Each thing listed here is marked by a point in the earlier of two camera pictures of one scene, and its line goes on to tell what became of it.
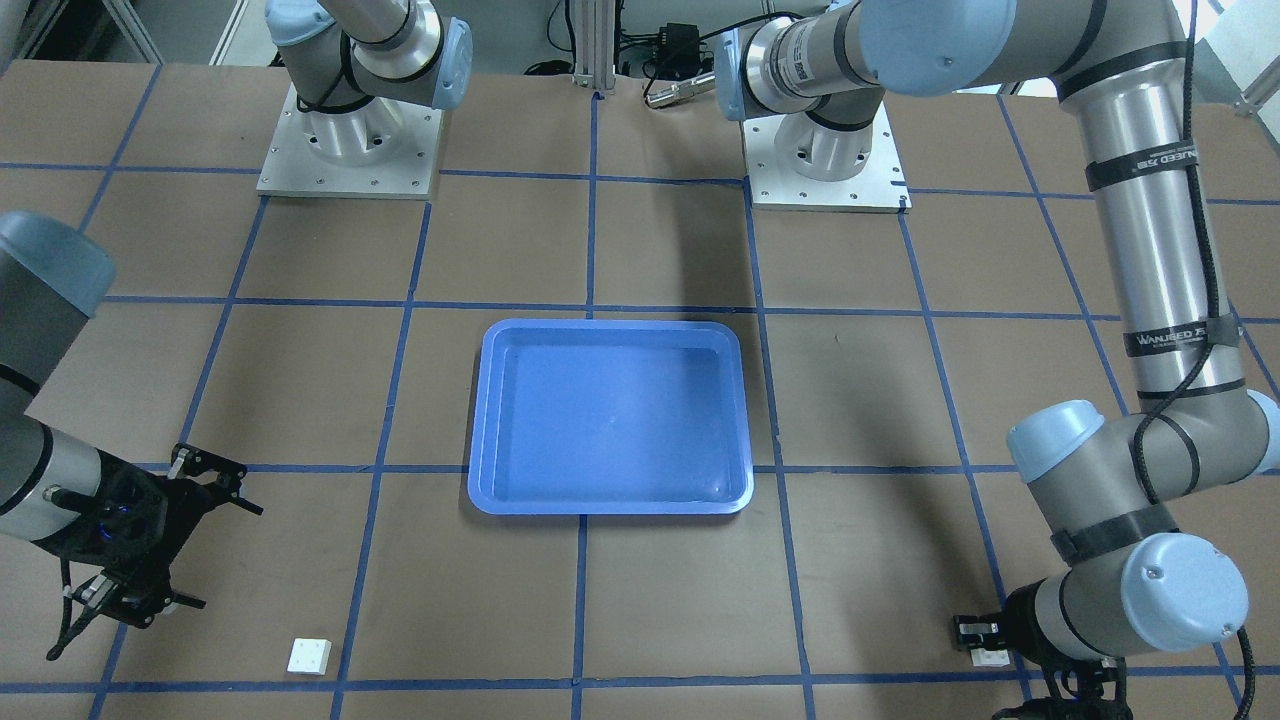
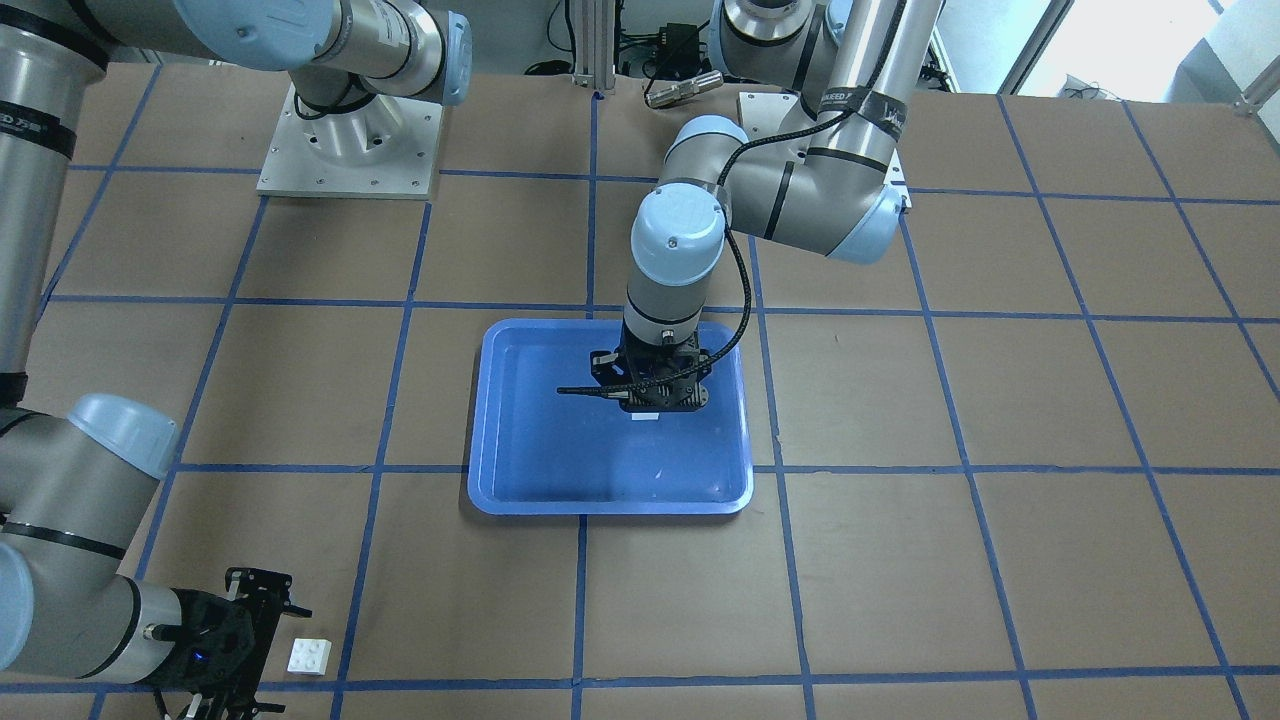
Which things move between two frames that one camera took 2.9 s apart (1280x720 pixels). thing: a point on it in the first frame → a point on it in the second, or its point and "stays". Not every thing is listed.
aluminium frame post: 595,44 stays
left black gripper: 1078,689 → 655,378
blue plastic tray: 609,417 stays
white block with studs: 309,655 stays
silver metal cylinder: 681,91 stays
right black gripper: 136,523 → 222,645
